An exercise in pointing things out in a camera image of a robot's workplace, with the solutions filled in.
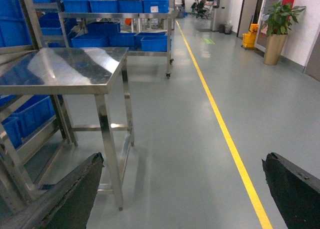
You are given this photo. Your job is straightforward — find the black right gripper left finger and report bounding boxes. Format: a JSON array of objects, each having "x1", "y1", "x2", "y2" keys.
[{"x1": 0, "y1": 152, "x2": 104, "y2": 229}]

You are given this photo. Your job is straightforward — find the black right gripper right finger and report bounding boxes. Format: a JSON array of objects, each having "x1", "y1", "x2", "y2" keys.
[{"x1": 262, "y1": 152, "x2": 320, "y2": 229}]

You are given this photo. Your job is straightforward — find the stainless steel shelf rack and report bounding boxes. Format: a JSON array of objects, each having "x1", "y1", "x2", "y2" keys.
[{"x1": 0, "y1": 0, "x2": 78, "y2": 215}]

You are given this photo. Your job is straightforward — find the wheeled steel shelf cart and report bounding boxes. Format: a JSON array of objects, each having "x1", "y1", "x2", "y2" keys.
[{"x1": 58, "y1": 0, "x2": 178, "y2": 78}]

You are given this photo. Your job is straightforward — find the small stainless steel table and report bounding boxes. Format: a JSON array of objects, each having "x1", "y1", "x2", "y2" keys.
[{"x1": 0, "y1": 47, "x2": 135, "y2": 210}]

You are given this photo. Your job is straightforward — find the yellow mop bucket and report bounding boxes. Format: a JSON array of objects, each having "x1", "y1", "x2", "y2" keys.
[{"x1": 241, "y1": 23, "x2": 259, "y2": 50}]

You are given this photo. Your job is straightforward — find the plant in gold pot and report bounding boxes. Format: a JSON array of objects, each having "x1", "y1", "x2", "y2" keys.
[{"x1": 260, "y1": 1, "x2": 307, "y2": 66}]

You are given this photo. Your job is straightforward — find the seated person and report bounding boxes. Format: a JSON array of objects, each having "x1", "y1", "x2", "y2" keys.
[{"x1": 196, "y1": 0, "x2": 210, "y2": 19}]

